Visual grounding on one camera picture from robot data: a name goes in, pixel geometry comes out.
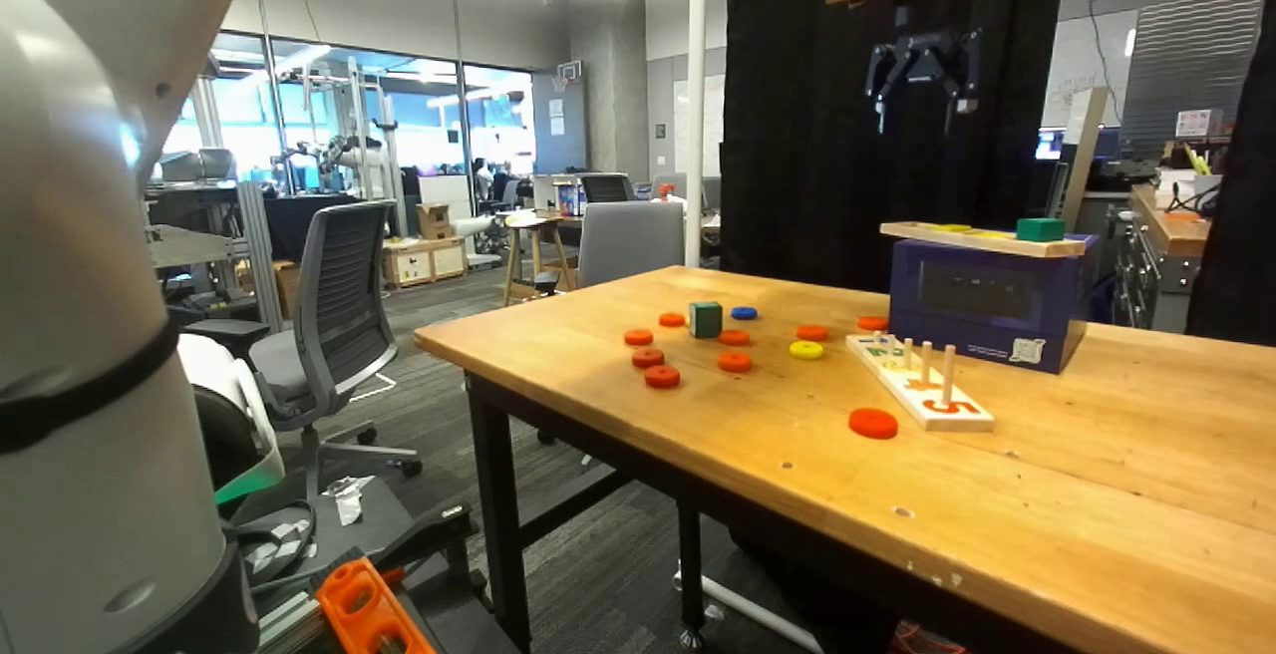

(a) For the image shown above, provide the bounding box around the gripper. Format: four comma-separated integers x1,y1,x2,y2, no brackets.
864,4,984,134

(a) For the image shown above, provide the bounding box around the wooden board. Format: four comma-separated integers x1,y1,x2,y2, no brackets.
879,220,1089,259

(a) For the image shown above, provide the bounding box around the white peg board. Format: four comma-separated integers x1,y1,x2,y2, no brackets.
845,331,996,434

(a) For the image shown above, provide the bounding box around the wide black curtain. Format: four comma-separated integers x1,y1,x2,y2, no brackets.
719,0,1070,294

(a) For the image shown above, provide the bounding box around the whiteboard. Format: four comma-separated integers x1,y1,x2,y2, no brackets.
1041,10,1139,129

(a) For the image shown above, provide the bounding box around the leaning wooden plank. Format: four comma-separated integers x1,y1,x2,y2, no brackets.
1059,86,1111,232

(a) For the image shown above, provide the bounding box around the white pole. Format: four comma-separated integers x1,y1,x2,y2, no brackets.
684,0,711,268

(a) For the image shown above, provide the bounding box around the purple box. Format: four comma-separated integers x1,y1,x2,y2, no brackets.
887,233,1104,376

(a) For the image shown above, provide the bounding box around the grey ribbed panel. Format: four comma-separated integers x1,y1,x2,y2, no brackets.
1120,0,1269,161

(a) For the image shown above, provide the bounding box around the wooden workbench with drawers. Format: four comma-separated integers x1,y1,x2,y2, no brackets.
1110,183,1215,334

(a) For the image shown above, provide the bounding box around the grey chair back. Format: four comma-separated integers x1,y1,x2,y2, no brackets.
577,200,687,289

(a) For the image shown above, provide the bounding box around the narrow black curtain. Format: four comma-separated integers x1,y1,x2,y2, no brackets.
1184,0,1276,348

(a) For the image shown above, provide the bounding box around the wooden stool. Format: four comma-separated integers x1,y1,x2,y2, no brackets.
502,209,581,308

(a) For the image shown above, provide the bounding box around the wooden crate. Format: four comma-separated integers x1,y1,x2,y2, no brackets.
383,235,471,289

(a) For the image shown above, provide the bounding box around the white stand base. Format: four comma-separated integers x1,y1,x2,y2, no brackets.
674,562,830,654

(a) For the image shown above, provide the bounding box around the grey office chair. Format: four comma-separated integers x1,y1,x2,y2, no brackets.
182,199,425,497

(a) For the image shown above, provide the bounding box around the crumpled white paper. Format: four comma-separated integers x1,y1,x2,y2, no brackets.
322,475,377,527

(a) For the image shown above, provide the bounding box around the black cable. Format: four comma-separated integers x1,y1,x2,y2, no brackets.
221,498,322,593

